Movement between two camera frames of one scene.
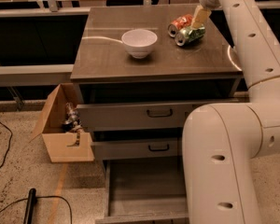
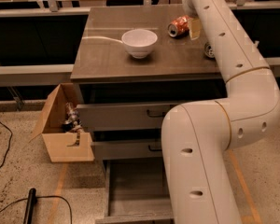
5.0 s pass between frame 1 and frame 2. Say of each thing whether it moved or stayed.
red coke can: stayed
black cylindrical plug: stayed
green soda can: moved
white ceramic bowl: stayed
